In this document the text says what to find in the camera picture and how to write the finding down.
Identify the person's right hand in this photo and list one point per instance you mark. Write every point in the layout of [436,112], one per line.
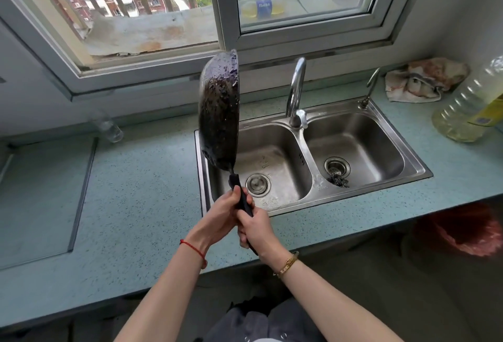
[262,235]

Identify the person's left hand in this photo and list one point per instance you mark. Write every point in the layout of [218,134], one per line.
[214,222]

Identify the person's left thumb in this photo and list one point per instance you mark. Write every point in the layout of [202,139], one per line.
[232,197]

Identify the person's right thumb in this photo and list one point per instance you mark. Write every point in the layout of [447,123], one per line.
[253,215]

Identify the black frying pan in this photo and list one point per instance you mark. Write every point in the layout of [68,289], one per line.
[218,117]

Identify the person's right forearm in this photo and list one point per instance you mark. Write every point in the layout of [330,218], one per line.
[334,306]

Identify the person's left forearm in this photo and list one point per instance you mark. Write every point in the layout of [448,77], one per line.
[165,298]

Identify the sink drain with stopper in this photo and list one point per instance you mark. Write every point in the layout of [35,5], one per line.
[258,185]

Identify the steel wool scrubber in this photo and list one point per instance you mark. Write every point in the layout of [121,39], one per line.
[338,181]

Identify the open sink drain strainer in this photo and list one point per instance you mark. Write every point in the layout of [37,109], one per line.
[337,165]

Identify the person's dark clothing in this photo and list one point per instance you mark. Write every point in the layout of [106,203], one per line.
[259,324]

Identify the stainless steel double sink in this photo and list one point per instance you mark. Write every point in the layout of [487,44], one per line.
[353,145]

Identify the tall chrome faucet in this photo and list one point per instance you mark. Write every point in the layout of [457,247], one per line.
[294,90]

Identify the clear drinking glass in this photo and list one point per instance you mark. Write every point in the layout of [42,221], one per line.
[109,130]

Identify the small chrome faucet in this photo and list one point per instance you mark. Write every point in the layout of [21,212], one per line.
[369,88]

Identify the red plastic bag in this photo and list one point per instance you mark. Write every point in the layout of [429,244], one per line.
[461,229]

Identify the stained white dish rag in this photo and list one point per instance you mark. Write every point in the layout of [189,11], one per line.
[426,80]

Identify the large clear oil bottle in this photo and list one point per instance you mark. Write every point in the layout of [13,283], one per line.
[467,106]

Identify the white window frame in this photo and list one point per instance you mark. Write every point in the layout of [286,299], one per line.
[224,19]

